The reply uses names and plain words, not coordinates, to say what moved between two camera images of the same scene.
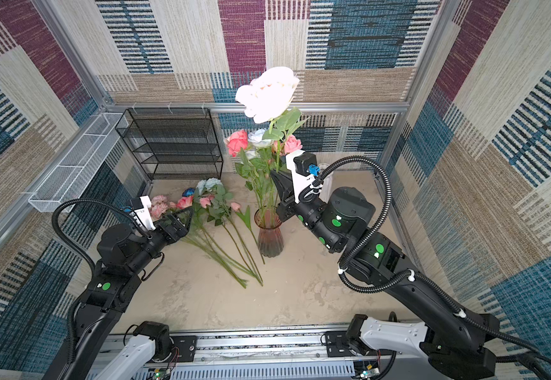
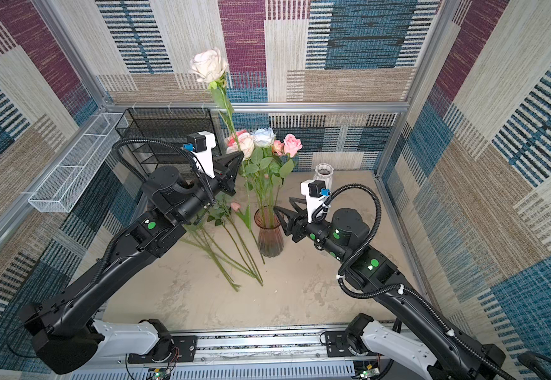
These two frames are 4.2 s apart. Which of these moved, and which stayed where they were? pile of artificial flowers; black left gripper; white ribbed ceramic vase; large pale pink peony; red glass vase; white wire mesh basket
Moved: large pale pink peony; black left gripper
Stayed: white ribbed ceramic vase; red glass vase; pile of artificial flowers; white wire mesh basket
